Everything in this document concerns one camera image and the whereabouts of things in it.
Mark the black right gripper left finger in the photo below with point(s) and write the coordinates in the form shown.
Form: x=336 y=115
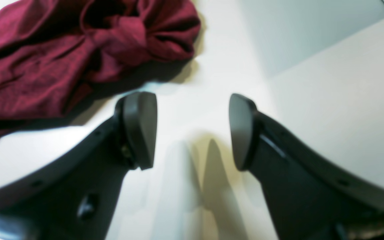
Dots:
x=75 y=196

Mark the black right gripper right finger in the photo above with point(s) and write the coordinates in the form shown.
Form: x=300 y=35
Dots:
x=308 y=197

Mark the dark red t-shirt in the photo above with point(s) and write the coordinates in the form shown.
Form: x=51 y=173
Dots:
x=53 y=52

